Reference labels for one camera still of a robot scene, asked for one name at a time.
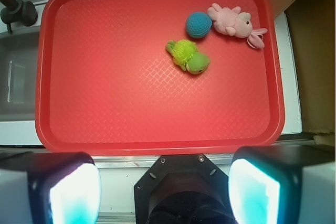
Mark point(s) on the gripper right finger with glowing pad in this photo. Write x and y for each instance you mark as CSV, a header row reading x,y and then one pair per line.
x,y
283,184

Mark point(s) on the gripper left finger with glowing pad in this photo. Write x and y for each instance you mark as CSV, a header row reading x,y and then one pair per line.
x,y
49,188

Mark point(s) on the blue dimpled ball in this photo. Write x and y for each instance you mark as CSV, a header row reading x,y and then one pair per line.
x,y
198,25

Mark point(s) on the clear plastic bin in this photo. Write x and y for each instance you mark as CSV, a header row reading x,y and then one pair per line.
x,y
18,76

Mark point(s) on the green plush turtle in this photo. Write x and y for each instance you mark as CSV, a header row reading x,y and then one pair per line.
x,y
186,55

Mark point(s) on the pink plush bunny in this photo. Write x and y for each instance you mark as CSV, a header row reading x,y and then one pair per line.
x,y
235,23

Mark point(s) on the black clamp knob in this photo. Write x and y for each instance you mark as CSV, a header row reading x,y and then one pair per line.
x,y
18,11

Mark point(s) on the brown cardboard box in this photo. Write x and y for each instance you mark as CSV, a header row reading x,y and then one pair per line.
x,y
311,27

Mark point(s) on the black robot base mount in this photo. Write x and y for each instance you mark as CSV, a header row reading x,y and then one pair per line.
x,y
183,189

